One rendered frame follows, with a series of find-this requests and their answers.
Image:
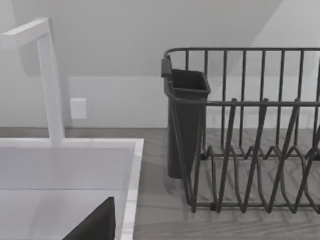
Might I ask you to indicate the dark grey cutlery holder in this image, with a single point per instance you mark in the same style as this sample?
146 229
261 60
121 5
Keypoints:
185 120

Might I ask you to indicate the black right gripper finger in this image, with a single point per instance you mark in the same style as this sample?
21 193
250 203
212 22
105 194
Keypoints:
100 222

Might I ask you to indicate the tall white tap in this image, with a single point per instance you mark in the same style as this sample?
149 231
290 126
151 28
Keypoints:
50 82

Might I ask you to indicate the white wall socket plate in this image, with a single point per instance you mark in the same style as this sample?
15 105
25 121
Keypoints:
78 108

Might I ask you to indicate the white sink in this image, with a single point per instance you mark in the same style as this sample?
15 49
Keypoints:
75 172

